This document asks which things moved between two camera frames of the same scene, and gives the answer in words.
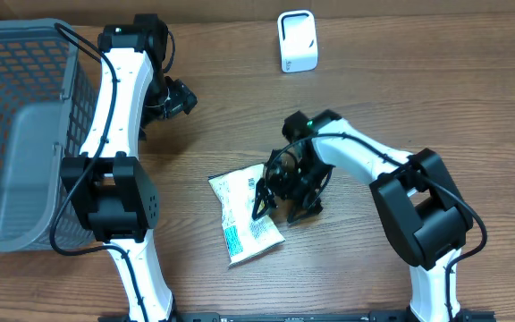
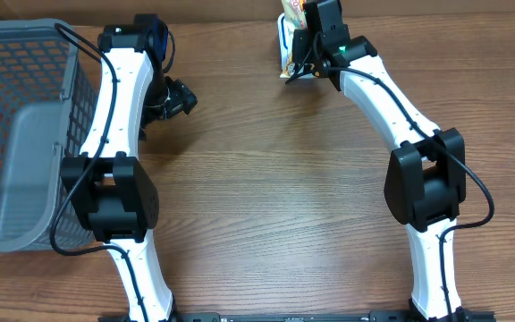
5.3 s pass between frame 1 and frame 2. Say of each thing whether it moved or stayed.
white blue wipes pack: moved
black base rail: stayed
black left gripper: stayed
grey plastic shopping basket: stayed
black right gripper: moved
